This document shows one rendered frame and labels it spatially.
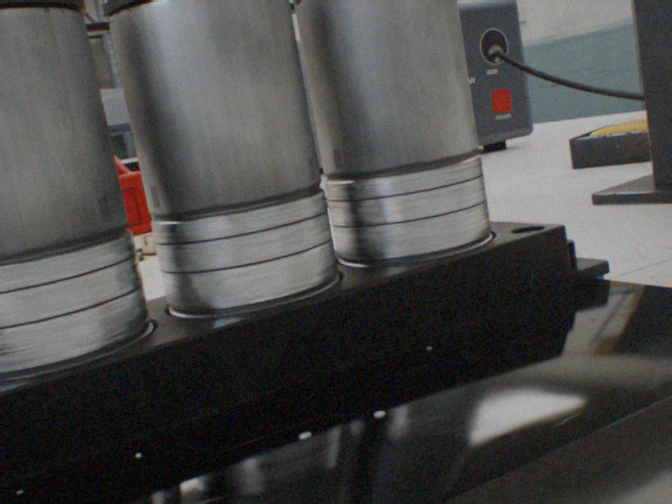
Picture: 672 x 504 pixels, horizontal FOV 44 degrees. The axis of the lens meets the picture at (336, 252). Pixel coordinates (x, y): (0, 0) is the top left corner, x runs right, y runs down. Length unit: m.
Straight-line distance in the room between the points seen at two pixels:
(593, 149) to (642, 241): 0.17
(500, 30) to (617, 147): 0.20
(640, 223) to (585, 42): 5.19
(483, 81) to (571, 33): 4.94
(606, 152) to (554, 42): 5.16
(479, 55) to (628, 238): 0.34
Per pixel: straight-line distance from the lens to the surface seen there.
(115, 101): 2.65
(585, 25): 5.43
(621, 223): 0.24
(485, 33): 0.55
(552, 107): 5.59
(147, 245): 0.34
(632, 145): 0.38
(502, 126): 0.55
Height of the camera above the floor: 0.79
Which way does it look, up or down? 10 degrees down
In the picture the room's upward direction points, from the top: 10 degrees counter-clockwise
